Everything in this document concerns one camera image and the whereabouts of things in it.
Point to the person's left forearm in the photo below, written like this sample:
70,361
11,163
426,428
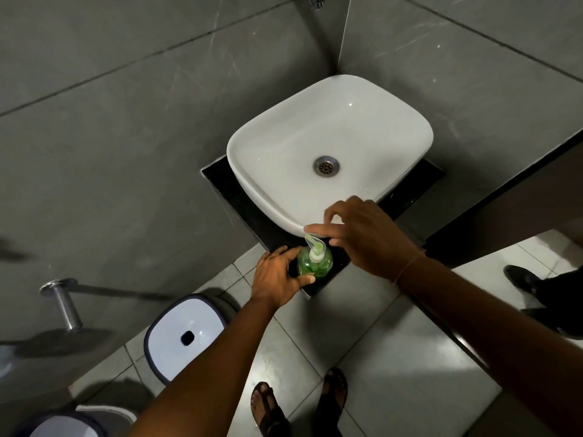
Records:
214,373

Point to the black sandal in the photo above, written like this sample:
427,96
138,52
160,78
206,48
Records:
332,400
268,414

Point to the white ceramic sink basin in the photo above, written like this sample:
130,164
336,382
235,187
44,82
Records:
291,145

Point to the green liquid soap bottle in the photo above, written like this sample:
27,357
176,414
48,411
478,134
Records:
314,268

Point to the metal wall paper holder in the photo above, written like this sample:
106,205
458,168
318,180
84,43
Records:
63,304

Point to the person's left thumb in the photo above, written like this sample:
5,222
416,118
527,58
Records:
303,281

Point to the clear white soap pump head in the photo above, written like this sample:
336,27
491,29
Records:
316,252

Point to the metal sink drain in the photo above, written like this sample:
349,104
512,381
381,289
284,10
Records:
326,166

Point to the person's right thumb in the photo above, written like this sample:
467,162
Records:
335,242

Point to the white dark-rimmed trash bin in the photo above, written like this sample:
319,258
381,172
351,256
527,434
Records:
182,334

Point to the person's right hand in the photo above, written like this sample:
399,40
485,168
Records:
369,241

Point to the person's left hand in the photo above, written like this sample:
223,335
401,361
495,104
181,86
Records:
271,282

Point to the black stone counter shelf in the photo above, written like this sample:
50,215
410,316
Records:
248,209

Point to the dark brown door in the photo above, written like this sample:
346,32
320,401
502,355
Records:
524,200

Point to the person's right forearm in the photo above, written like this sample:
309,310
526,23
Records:
492,341

